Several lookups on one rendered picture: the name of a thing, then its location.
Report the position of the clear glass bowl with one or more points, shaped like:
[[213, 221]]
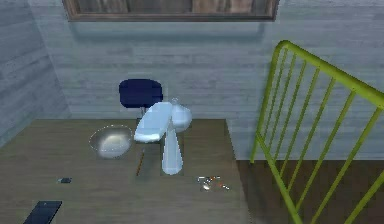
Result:
[[111, 141]]

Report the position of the yellow-green metal bed frame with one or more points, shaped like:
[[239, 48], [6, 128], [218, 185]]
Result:
[[333, 75]]

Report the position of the brown framed window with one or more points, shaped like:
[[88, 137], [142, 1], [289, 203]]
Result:
[[170, 8]]

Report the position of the brown pencil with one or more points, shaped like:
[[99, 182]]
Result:
[[140, 163]]

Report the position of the dark blue office chair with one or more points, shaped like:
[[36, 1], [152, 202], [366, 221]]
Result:
[[140, 93]]

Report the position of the brown wooden desk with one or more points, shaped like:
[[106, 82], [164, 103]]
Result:
[[83, 186]]

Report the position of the small dark eraser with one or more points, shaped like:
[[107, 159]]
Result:
[[65, 180]]

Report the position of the black flat phone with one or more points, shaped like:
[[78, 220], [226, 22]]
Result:
[[43, 212]]

